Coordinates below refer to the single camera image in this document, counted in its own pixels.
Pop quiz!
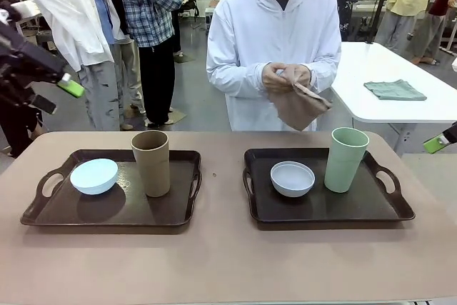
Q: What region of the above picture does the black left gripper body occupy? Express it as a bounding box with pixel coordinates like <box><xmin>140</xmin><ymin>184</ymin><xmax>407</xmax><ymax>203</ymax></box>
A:
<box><xmin>0</xmin><ymin>19</ymin><xmax>69</xmax><ymax>106</ymax></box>

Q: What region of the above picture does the green cloth mat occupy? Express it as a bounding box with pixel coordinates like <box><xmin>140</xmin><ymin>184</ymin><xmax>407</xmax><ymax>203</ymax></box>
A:
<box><xmin>363</xmin><ymin>79</ymin><xmax>428</xmax><ymax>101</ymax></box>

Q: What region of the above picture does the mint green tall cup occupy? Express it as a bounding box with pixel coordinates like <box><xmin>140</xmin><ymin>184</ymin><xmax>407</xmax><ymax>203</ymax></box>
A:
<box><xmin>323</xmin><ymin>126</ymin><xmax>371</xmax><ymax>194</ymax></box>

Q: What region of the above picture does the beige cloth mat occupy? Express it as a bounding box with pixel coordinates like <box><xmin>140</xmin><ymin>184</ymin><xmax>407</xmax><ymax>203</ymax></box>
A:
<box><xmin>267</xmin><ymin>71</ymin><xmax>333</xmax><ymax>132</ymax></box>

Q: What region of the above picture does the grey-blue bowl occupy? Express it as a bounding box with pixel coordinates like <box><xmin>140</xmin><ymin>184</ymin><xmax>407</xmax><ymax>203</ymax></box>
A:
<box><xmin>270</xmin><ymin>161</ymin><xmax>316</xmax><ymax>199</ymax></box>

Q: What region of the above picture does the person's left forearm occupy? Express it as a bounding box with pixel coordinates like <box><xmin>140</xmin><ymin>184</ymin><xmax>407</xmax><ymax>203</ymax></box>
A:
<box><xmin>307</xmin><ymin>53</ymin><xmax>342</xmax><ymax>94</ymax></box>

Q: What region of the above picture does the person's right forearm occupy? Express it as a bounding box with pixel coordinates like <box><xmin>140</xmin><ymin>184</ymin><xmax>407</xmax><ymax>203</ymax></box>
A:
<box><xmin>206</xmin><ymin>61</ymin><xmax>267</xmax><ymax>94</ymax></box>

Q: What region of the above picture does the dark brown serving tray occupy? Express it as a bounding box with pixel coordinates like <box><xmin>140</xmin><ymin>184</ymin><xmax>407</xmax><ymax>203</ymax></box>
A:
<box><xmin>243</xmin><ymin>146</ymin><xmax>416</xmax><ymax>224</ymax></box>
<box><xmin>20</xmin><ymin>149</ymin><xmax>204</xmax><ymax>228</ymax></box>

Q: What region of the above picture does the person's left hand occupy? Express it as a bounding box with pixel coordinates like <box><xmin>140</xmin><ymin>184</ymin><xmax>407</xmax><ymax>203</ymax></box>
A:
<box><xmin>284</xmin><ymin>64</ymin><xmax>312</xmax><ymax>89</ymax></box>

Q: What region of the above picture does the person's right hand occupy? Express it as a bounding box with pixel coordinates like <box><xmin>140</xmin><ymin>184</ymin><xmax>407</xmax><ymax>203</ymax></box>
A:
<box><xmin>261</xmin><ymin>62</ymin><xmax>292</xmax><ymax>94</ymax></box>

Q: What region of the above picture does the bystander in dark clothes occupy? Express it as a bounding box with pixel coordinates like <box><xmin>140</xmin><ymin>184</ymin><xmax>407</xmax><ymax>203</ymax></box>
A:
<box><xmin>0</xmin><ymin>0</ymin><xmax>49</xmax><ymax>159</ymax></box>

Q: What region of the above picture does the bystander in white shirt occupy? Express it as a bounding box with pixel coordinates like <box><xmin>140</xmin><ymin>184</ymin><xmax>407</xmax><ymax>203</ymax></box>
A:
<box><xmin>26</xmin><ymin>0</ymin><xmax>126</xmax><ymax>132</ymax></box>

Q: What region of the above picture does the light blue bowl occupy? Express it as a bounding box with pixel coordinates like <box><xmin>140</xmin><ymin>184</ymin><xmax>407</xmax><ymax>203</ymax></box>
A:
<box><xmin>69</xmin><ymin>158</ymin><xmax>119</xmax><ymax>196</ymax></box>

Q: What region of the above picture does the white side table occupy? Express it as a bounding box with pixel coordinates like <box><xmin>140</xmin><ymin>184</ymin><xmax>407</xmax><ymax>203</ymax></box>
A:
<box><xmin>330</xmin><ymin>41</ymin><xmax>457</xmax><ymax>152</ymax></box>

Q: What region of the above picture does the bystander in plaid shirt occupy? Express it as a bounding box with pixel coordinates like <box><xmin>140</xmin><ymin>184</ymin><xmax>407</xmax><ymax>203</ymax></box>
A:
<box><xmin>116</xmin><ymin>0</ymin><xmax>185</xmax><ymax>128</ymax></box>

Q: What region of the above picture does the tan tall cup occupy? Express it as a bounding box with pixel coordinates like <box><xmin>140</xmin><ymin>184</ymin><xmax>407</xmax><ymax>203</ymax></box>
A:
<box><xmin>130</xmin><ymin>129</ymin><xmax>172</xmax><ymax>199</ymax></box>

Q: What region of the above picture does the bystander in dark red top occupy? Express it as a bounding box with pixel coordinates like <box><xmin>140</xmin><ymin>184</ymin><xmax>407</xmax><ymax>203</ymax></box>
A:
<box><xmin>410</xmin><ymin>0</ymin><xmax>457</xmax><ymax>66</ymax></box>

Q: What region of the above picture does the black office chair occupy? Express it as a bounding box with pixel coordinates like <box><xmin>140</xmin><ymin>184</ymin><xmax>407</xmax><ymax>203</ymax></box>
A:
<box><xmin>181</xmin><ymin>0</ymin><xmax>200</xmax><ymax>22</ymax></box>

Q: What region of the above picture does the black slanted stand pole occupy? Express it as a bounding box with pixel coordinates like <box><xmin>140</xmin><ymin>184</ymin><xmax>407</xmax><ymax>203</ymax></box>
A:
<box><xmin>366</xmin><ymin>0</ymin><xmax>396</xmax><ymax>45</ymax></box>

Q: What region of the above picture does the person in white hoodie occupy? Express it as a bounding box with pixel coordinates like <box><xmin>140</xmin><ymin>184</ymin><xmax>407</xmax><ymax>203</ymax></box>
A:
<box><xmin>206</xmin><ymin>0</ymin><xmax>343</xmax><ymax>132</ymax></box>

